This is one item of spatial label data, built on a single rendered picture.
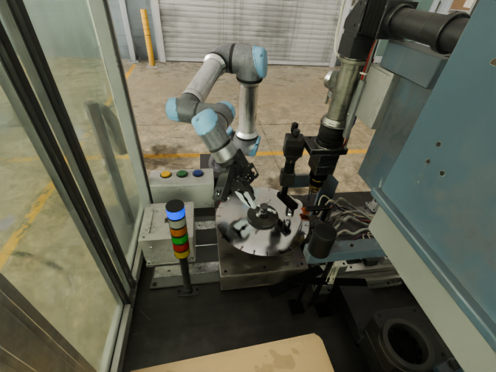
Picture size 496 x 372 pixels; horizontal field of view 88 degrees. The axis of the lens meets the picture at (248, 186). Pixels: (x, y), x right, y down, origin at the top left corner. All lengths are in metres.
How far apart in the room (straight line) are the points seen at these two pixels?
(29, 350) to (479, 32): 0.69
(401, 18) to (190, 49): 6.20
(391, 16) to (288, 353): 0.86
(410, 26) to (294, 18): 6.34
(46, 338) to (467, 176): 0.63
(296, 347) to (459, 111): 0.74
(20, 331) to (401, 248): 0.57
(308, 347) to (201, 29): 6.26
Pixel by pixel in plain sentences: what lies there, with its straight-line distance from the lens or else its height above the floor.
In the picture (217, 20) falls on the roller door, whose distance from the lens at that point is 6.56.
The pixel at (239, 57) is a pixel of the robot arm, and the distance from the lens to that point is 1.14.
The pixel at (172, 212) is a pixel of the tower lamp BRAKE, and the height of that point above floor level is 1.16.
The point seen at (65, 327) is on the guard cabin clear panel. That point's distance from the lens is 0.64.
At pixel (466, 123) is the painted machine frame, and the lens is 0.41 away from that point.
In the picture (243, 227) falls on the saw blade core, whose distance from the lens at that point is 0.87.
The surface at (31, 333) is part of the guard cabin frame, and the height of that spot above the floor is 1.20.
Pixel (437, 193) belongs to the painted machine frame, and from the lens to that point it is 0.44.
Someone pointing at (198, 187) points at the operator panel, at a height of 0.88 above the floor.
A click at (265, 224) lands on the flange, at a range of 0.88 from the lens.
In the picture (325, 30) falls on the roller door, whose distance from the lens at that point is 7.16.
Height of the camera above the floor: 1.60
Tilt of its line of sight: 39 degrees down
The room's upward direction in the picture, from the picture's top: 5 degrees clockwise
